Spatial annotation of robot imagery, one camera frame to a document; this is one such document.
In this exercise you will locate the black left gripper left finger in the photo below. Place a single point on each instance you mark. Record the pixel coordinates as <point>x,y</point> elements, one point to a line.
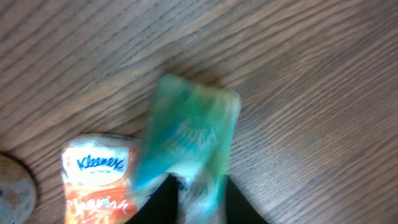
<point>162,207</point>

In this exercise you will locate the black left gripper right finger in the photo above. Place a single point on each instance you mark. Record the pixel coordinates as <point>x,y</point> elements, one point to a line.
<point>238,210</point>

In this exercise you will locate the green lid jar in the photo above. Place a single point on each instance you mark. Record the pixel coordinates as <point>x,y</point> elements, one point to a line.
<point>18,192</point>

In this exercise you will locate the green Kleenex tissue pack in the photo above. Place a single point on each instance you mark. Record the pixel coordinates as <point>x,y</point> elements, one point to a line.
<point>189,131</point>

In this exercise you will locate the orange Kleenex tissue pack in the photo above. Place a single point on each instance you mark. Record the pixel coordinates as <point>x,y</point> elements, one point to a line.
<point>97,176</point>

